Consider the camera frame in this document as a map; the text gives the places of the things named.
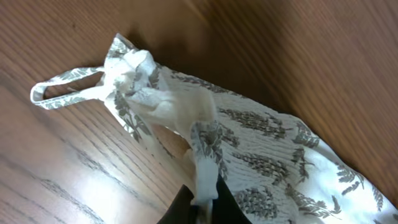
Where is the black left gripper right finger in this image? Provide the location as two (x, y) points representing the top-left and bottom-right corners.
(211, 175), (251, 224)

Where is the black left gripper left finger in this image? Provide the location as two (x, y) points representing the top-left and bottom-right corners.
(157, 185), (199, 224)

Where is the white fern print cloth bag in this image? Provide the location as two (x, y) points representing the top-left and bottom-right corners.
(30, 34), (397, 223)

